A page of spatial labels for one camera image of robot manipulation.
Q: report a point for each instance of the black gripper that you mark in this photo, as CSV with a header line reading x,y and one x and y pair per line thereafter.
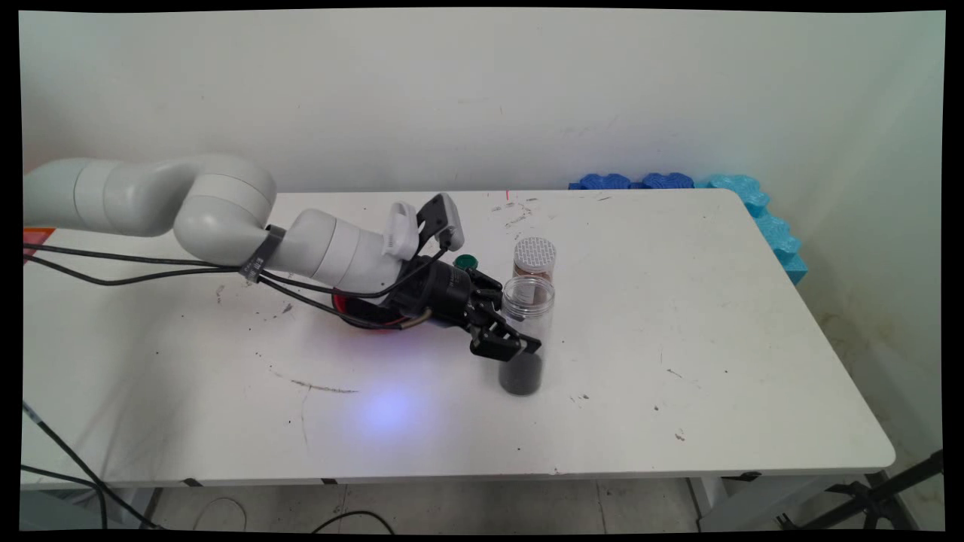
x,y
440,290

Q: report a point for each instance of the clear plastic jar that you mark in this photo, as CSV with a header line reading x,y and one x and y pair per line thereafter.
x,y
527,301

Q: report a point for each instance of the black grains pile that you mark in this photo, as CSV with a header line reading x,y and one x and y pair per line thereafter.
x,y
521,376

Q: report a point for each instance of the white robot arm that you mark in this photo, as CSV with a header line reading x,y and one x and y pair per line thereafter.
x,y
218,211

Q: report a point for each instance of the green-capped spice bottle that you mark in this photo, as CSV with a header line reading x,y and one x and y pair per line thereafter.
x,y
467,262

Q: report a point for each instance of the white-lidded nut jar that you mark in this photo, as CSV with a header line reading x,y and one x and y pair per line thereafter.
x,y
535,252

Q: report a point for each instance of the red bowl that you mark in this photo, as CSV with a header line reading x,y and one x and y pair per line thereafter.
x,y
339,307

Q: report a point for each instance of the cyan foam strip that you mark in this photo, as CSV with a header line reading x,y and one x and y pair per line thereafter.
x,y
753,199

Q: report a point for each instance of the white table leg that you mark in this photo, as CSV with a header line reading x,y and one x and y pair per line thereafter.
x,y
734,508

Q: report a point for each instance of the black tripod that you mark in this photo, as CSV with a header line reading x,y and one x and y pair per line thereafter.
x,y
874,497

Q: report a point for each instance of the orange box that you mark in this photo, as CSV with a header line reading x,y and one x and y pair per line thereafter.
x,y
38,234

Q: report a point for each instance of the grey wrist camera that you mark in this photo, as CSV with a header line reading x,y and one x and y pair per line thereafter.
x,y
449,218

